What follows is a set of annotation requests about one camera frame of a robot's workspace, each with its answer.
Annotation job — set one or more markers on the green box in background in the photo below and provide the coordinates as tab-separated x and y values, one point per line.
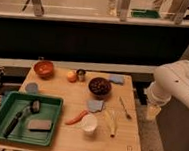
144	13

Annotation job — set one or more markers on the orange carrot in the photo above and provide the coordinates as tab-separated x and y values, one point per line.
77	118

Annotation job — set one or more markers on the brown sponge block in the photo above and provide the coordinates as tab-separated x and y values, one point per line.
39	125

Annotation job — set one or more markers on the small metal cup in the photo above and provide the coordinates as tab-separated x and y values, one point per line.
81	74

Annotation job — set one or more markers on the white paper cup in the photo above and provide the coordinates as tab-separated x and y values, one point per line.
89	124

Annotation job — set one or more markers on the orange bowl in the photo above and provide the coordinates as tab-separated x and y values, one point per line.
44	68

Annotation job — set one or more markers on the dark grape bunch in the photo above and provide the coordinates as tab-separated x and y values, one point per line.
100	85

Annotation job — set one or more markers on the orange fruit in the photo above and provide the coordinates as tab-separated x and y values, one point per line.
71	76

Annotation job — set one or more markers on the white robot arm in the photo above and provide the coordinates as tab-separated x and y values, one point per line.
170	80

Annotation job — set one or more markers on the black handled brush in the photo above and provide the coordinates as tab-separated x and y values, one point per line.
31	108

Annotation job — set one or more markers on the blue cloth centre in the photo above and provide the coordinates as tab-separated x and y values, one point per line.
95	105

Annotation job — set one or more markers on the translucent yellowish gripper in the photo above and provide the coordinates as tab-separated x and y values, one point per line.
152	112

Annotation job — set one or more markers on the dark purple bowl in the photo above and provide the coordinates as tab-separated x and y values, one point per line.
100	87

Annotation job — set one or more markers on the green plastic tray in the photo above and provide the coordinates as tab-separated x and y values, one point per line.
14	102

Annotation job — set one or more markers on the blue cloth near bowl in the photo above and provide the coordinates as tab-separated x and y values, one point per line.
116	79

